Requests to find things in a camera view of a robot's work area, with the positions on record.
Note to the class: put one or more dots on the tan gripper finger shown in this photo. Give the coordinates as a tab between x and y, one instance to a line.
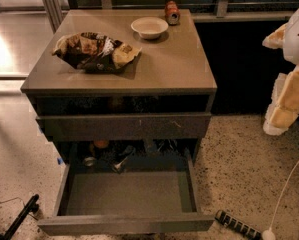
283	110
276	39

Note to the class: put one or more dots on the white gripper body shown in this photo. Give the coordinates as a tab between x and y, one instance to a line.
298	39

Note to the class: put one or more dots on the brown chip bag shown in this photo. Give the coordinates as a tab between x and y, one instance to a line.
94	52

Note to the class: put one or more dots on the closed upper grey drawer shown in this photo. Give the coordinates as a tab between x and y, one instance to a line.
124	127

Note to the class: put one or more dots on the open grey drawer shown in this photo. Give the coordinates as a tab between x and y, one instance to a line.
152	195

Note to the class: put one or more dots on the silver item in drawer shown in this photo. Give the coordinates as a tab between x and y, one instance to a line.
121	158

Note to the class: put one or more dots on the orange fruit in drawer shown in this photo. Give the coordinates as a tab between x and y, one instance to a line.
101	144

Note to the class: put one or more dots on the metal can in drawer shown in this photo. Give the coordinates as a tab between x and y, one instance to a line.
89	161

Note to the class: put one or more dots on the orange soda can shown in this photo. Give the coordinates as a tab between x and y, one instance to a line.
172	13

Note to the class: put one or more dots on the white bowl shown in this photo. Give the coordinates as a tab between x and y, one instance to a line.
149	27

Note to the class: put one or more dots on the black power strip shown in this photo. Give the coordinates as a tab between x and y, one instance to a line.
238	226

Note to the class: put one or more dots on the black stand leg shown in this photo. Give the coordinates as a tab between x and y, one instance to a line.
30	207

